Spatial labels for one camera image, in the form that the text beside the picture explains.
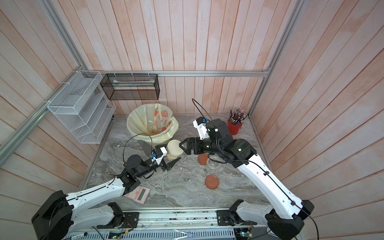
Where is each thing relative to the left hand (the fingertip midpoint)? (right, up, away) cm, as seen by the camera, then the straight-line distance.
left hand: (175, 151), depth 71 cm
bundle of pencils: (+39, +19, +27) cm, 51 cm away
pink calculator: (-21, -25, +8) cm, 34 cm away
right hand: (+6, +4, -7) cm, 10 cm away
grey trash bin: (-19, 0, +22) cm, 29 cm away
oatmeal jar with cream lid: (0, 0, -8) cm, 8 cm away
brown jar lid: (+16, -8, +24) cm, 30 cm away
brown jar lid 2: (+20, -20, +14) cm, 31 cm away
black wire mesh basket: (-34, +41, +32) cm, 63 cm away
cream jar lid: (0, +4, -4) cm, 6 cm away
